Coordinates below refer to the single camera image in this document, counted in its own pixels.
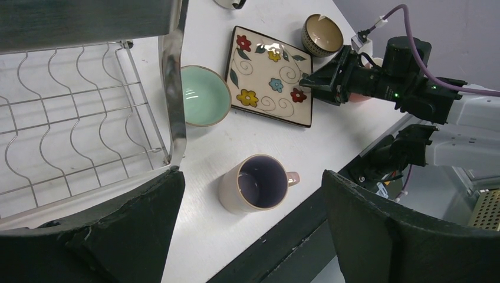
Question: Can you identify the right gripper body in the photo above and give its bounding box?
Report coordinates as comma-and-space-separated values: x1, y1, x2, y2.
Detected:
335, 45, 381, 105

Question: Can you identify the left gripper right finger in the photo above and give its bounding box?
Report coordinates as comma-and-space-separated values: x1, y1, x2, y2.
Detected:
321, 170, 499, 282

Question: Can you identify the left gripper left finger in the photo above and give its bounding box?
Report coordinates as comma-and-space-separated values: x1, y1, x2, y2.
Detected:
1, 170, 185, 282

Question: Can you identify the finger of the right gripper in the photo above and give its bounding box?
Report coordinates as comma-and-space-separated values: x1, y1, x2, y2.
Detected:
299, 51, 348, 90
310, 86, 340, 106

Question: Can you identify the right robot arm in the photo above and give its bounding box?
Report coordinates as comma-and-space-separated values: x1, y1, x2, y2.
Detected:
300, 36, 499, 185

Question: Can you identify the stainless steel dish rack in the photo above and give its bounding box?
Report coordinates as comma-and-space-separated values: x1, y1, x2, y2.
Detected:
1, 1, 189, 232

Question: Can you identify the pink cup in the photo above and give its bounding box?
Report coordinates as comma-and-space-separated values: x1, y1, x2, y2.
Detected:
349, 57, 383, 103

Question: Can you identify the brown patterned small bowl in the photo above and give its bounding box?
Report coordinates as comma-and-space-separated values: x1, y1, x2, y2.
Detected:
301, 14, 344, 58

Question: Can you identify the square flower pattern plate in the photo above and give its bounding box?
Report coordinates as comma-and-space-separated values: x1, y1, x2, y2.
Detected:
225, 26, 313, 128

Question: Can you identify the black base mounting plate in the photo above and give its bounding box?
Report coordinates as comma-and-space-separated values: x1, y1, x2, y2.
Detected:
207, 124, 423, 283

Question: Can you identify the pink iridescent mug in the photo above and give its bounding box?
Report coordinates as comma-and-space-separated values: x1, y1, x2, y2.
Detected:
218, 154, 300, 215

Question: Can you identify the white mug dark rim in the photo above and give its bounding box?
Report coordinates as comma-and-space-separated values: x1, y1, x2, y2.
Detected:
215, 0, 246, 9

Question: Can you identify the mint green bowl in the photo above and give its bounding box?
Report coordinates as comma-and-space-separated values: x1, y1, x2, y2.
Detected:
181, 65, 232, 127

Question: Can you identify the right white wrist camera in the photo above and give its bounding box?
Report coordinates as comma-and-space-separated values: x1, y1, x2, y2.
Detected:
351, 35, 373, 57

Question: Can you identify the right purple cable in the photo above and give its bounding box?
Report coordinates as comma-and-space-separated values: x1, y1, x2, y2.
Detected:
369, 4, 500, 98

